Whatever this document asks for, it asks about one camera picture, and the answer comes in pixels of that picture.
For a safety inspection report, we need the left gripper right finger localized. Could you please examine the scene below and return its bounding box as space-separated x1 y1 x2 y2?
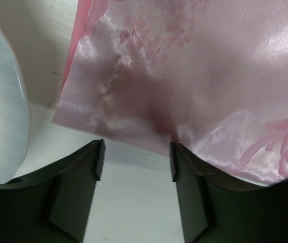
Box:
170 142 288 242

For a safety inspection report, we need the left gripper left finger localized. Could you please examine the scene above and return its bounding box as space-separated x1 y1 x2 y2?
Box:
0 140 105 242

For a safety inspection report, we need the pink rose satin cloth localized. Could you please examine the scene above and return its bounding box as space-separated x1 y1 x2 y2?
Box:
53 1 288 184

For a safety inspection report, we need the white round plate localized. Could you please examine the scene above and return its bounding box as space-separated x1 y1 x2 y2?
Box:
0 29 30 184

